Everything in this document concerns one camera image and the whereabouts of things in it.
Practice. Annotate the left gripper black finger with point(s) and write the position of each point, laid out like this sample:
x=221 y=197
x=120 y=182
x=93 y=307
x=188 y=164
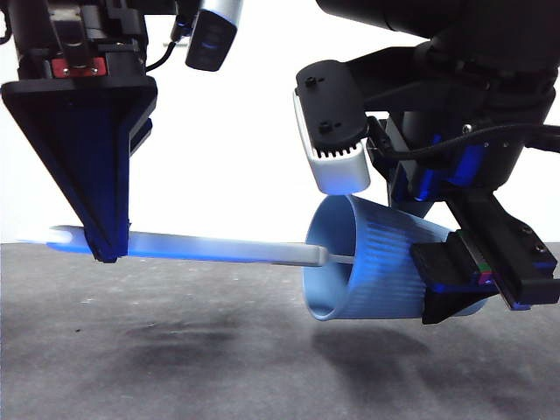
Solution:
x=142 y=133
x=79 y=153

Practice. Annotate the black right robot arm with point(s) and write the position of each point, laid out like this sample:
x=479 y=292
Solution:
x=481 y=57

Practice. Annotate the pale grey right wrist camera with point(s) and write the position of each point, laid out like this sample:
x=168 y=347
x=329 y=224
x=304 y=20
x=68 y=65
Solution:
x=332 y=114

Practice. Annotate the blue ribbed plastic cup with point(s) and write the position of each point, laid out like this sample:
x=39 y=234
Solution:
x=380 y=267

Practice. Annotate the pale grey wrist camera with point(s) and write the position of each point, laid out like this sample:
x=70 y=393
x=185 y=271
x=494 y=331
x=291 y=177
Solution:
x=332 y=114
x=210 y=39

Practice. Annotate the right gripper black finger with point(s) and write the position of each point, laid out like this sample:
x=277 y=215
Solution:
x=450 y=271

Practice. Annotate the pale grey left wrist camera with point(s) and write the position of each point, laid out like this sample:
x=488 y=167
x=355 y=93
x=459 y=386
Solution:
x=210 y=39

